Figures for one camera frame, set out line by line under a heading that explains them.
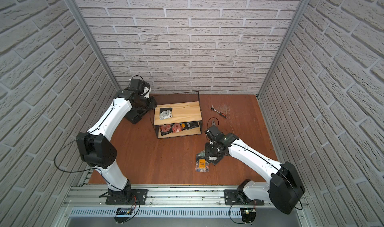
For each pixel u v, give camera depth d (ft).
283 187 1.32
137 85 2.19
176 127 3.20
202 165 2.77
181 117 2.85
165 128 3.20
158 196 2.48
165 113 2.86
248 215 2.30
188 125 3.27
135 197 2.38
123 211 2.38
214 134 2.08
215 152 2.27
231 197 2.41
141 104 2.44
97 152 1.51
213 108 3.60
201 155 2.87
